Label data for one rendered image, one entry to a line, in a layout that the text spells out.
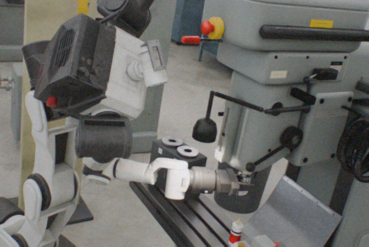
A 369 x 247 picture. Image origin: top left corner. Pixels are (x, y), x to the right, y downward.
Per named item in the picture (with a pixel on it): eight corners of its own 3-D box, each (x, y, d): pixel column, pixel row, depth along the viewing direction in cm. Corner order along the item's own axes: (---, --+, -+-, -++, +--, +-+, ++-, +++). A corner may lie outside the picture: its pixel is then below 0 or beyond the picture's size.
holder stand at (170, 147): (179, 203, 187) (186, 160, 180) (146, 178, 202) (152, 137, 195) (200, 195, 195) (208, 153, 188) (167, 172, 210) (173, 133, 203)
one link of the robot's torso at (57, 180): (21, 204, 175) (19, 86, 161) (60, 190, 188) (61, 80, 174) (44, 220, 166) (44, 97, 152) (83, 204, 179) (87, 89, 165)
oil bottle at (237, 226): (232, 247, 165) (238, 222, 161) (225, 241, 168) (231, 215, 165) (241, 245, 167) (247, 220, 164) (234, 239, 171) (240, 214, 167)
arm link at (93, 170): (74, 177, 155) (82, 164, 135) (86, 141, 160) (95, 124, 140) (106, 186, 158) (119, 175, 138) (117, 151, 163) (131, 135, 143)
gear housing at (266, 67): (262, 86, 126) (270, 51, 122) (213, 60, 145) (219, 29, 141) (344, 83, 143) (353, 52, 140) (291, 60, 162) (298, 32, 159)
